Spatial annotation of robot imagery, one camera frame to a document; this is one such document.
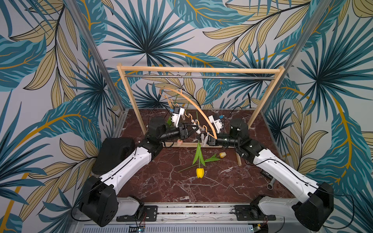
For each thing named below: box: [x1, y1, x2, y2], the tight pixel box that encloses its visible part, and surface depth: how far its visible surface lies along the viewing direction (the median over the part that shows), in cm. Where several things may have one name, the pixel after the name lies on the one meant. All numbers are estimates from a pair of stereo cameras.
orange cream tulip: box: [177, 151, 227, 173], surface depth 94 cm
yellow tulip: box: [192, 140, 206, 179], surface depth 68 cm
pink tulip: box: [176, 138, 184, 147], surface depth 85 cm
